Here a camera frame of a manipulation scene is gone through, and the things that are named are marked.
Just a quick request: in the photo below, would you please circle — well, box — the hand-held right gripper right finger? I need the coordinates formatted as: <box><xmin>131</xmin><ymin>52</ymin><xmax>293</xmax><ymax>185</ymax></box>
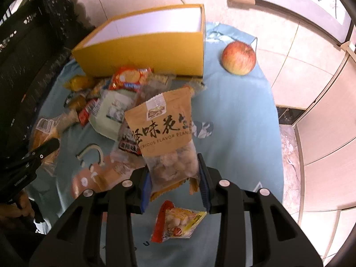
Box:
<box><xmin>196</xmin><ymin>153</ymin><xmax>324</xmax><ymax>267</ymax></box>

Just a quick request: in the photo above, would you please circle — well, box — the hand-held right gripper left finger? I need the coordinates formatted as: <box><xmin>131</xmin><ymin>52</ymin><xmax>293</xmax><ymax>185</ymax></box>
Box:
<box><xmin>29</xmin><ymin>168</ymin><xmax>152</xmax><ymax>267</ymax></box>

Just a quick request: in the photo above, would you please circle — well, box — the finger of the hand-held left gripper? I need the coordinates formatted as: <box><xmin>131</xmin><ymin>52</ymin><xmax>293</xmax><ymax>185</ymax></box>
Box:
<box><xmin>26</xmin><ymin>138</ymin><xmax>60</xmax><ymax>163</ymax></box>

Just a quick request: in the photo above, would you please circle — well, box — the brown peanut bag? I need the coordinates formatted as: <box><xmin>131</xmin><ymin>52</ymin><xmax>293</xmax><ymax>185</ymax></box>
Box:
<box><xmin>124</xmin><ymin>87</ymin><xmax>201</xmax><ymax>201</ymax></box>

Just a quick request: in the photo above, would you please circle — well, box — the pile of mixed snack packets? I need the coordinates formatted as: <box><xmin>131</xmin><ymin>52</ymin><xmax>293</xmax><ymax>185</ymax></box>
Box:
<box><xmin>29</xmin><ymin>66</ymin><xmax>208</xmax><ymax>190</ymax></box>

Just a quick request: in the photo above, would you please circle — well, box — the orange red cracker pouch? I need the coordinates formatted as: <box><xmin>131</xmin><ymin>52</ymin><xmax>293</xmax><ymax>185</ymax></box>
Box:
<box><xmin>108</xmin><ymin>66</ymin><xmax>153</xmax><ymax>92</ymax></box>

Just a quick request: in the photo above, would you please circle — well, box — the yellow cardboard box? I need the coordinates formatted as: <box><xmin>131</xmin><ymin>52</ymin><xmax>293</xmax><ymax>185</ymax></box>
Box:
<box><xmin>72</xmin><ymin>4</ymin><xmax>206</xmax><ymax>78</ymax></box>

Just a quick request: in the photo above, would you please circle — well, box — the person's left hand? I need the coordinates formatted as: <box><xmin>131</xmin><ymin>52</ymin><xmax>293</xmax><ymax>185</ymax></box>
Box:
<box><xmin>0</xmin><ymin>193</ymin><xmax>35</xmax><ymax>229</ymax></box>

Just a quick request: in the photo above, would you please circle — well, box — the red yellow candy packet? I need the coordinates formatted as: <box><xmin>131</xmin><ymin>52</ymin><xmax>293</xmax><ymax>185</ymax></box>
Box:
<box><xmin>150</xmin><ymin>200</ymin><xmax>208</xmax><ymax>244</ymax></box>

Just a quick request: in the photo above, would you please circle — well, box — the light blue printed blanket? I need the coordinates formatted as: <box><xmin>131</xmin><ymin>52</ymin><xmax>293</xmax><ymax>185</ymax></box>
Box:
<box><xmin>25</xmin><ymin>22</ymin><xmax>284</xmax><ymax>267</ymax></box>

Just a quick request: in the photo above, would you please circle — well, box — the dark carved wooden furniture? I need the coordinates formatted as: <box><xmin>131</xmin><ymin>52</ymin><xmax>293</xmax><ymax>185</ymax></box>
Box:
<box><xmin>0</xmin><ymin>0</ymin><xmax>95</xmax><ymax>156</ymax></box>

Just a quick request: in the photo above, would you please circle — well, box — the white cabinet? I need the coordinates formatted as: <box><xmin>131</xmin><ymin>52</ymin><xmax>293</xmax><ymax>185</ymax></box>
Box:
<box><xmin>274</xmin><ymin>42</ymin><xmax>356</xmax><ymax>259</ymax></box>

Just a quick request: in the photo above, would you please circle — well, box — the red yellow apple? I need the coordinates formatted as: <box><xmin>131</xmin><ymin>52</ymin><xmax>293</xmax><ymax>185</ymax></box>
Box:
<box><xmin>221</xmin><ymin>41</ymin><xmax>257</xmax><ymax>75</ymax></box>

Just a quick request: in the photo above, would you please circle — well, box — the framed lotus painting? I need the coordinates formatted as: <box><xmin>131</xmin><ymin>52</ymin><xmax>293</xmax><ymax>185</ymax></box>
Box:
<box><xmin>239</xmin><ymin>0</ymin><xmax>356</xmax><ymax>45</ymax></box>

